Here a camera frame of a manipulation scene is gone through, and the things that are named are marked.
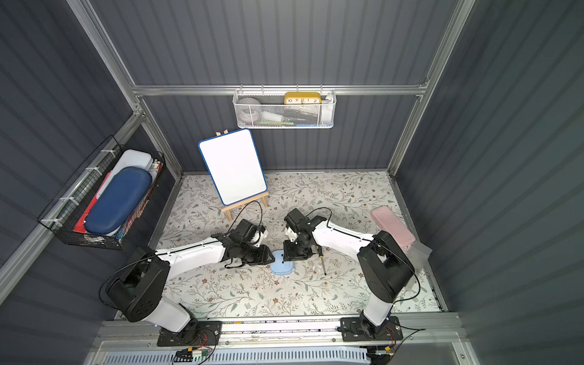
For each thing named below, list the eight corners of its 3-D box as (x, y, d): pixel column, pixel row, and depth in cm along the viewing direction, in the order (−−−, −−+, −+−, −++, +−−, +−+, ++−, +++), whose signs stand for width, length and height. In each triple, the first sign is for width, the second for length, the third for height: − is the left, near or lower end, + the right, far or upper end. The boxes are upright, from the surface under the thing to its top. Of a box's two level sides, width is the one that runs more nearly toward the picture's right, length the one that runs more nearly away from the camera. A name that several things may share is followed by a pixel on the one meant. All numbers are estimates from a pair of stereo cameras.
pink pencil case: (398, 251, 94) (400, 248, 92) (367, 213, 106) (369, 210, 104) (414, 243, 96) (417, 240, 94) (382, 207, 109) (384, 203, 106)
